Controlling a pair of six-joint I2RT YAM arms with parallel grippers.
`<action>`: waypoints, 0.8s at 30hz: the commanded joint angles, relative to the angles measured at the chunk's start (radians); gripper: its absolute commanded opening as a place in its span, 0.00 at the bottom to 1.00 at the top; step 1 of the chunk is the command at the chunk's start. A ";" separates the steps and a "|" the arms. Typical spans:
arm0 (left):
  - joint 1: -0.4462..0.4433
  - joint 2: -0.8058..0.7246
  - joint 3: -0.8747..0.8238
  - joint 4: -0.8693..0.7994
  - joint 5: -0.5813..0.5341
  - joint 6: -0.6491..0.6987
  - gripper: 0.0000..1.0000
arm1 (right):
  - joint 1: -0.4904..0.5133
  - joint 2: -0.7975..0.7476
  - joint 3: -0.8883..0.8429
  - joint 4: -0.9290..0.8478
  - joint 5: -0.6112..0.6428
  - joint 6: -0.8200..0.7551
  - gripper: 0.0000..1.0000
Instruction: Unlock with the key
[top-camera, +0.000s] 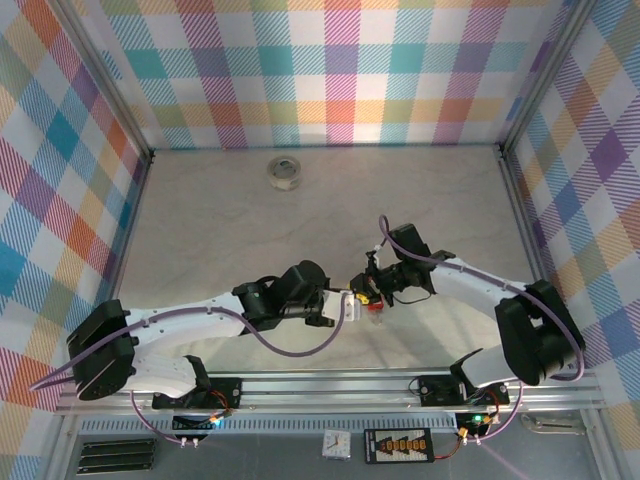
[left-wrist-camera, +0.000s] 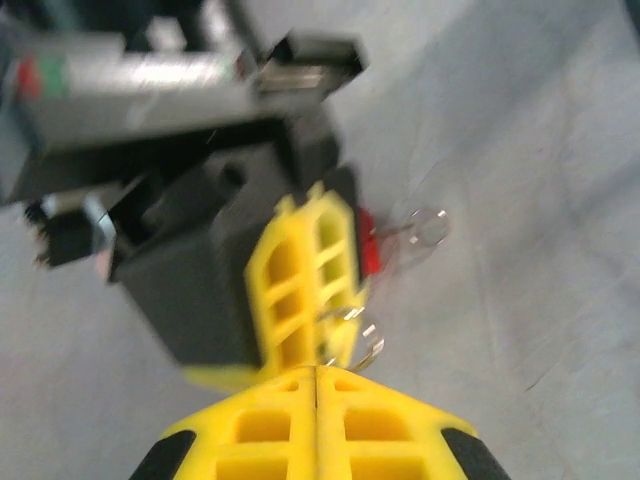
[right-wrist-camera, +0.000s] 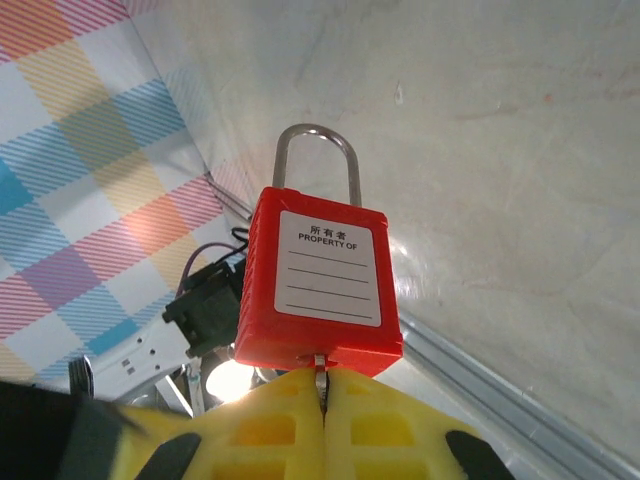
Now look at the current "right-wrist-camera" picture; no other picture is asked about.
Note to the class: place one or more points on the long aluminium mounting rail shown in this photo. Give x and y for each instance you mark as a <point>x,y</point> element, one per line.
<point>500,395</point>

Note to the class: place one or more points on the aluminium side frame rail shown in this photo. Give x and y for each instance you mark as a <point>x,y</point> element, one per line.
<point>230,200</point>

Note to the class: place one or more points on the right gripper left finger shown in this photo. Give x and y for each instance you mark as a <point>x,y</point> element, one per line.
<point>265,430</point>

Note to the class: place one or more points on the red padlock with steel shackle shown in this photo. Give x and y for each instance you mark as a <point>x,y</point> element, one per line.
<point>330,270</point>

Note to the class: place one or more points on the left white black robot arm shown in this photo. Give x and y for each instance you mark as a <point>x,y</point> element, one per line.
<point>150,350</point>

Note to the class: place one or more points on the small screw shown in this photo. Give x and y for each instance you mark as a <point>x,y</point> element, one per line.
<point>321,385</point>

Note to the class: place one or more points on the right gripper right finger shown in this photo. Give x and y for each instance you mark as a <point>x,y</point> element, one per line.
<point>385,430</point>

